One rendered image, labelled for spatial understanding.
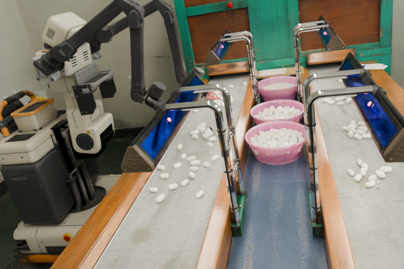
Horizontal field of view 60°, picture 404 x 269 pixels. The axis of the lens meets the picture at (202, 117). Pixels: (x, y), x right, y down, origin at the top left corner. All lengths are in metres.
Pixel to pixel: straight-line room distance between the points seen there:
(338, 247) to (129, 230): 0.61
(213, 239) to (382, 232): 0.44
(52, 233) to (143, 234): 1.14
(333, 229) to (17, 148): 1.56
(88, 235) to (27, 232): 1.17
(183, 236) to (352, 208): 0.50
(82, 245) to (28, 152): 0.95
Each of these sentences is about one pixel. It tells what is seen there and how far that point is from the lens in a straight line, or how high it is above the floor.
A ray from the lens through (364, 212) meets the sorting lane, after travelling 1.12.
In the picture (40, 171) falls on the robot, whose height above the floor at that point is 0.64.
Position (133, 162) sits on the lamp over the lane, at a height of 1.07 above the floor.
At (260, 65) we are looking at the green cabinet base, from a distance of 2.47.
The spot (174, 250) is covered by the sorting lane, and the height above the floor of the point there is 0.74.
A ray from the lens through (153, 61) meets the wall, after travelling 3.43.
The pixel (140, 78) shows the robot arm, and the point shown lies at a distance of 1.63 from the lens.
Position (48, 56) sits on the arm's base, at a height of 1.22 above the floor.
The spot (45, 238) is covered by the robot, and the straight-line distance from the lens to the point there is 2.25.
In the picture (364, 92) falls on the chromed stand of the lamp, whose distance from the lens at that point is 0.92.
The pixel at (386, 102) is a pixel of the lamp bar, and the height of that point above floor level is 1.11.
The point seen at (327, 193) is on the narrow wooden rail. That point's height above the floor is 0.76.
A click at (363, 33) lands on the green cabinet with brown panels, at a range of 2.49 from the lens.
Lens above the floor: 1.42
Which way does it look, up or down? 21 degrees down
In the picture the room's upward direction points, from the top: 10 degrees counter-clockwise
